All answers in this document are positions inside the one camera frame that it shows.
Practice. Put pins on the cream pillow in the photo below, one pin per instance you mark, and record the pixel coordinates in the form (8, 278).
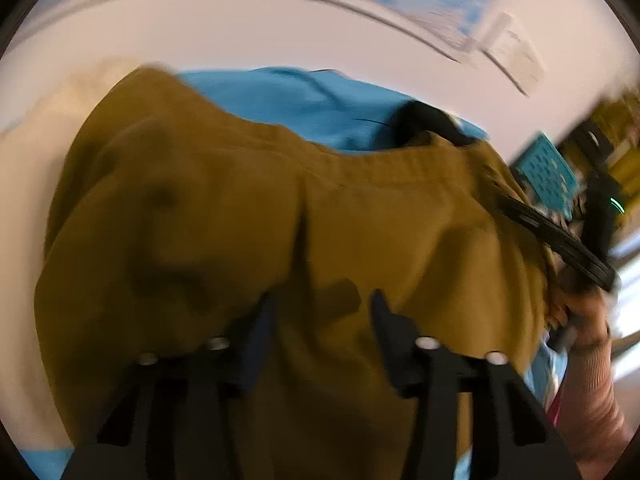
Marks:
(32, 156)

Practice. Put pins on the black garment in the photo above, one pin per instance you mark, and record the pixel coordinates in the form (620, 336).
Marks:
(416, 123)

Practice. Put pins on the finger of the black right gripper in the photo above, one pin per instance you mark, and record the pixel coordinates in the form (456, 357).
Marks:
(559, 240)

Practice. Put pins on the blue floral bed sheet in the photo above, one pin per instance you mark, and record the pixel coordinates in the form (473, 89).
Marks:
(325, 110)

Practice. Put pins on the mustard olive jacket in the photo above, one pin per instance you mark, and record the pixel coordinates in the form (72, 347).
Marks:
(280, 269)

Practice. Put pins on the right forearm pink sleeve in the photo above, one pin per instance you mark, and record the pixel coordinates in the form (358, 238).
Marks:
(590, 421)

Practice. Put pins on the hanging yellow clothes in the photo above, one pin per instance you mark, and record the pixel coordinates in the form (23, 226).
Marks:
(608, 139)

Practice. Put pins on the white wall socket panel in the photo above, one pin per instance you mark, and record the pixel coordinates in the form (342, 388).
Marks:
(509, 47)

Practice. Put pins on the teal perforated plastic rack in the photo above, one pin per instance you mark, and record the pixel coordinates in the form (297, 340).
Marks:
(548, 175)

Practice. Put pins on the right hand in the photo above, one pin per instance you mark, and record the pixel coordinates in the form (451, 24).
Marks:
(579, 320)

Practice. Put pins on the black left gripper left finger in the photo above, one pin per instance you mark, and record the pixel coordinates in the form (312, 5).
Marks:
(171, 417)

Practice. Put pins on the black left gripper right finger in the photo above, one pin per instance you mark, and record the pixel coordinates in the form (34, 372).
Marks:
(481, 400)

